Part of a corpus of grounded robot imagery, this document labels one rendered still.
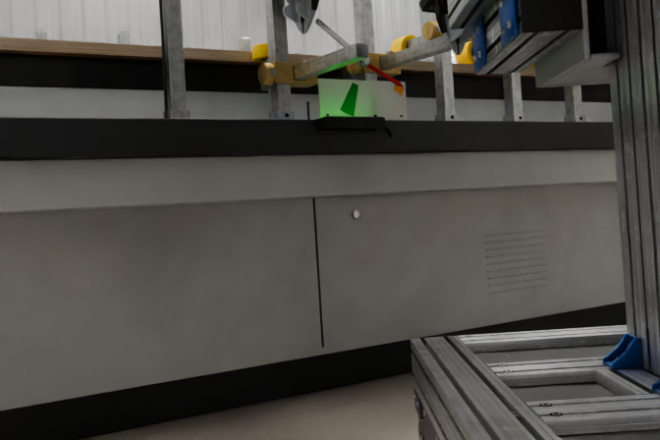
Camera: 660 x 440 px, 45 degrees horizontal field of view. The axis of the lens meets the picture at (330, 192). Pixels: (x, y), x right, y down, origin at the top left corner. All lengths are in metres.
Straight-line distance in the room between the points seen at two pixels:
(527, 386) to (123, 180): 0.93
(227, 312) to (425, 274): 0.63
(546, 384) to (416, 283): 1.14
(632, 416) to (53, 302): 1.28
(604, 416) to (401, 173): 1.17
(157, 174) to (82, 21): 7.61
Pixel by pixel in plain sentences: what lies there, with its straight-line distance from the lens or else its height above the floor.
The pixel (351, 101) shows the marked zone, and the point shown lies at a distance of 1.95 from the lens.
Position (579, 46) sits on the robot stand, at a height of 0.70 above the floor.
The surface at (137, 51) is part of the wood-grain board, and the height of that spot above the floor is 0.88.
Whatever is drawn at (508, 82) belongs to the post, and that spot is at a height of 0.82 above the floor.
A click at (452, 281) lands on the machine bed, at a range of 2.40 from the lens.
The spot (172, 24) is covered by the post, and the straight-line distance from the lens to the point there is 1.78.
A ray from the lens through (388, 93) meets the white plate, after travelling 2.02.
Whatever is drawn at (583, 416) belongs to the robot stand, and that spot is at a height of 0.23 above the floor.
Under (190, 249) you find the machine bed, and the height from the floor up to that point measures 0.41.
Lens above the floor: 0.49
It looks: 1 degrees up
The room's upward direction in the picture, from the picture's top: 4 degrees counter-clockwise
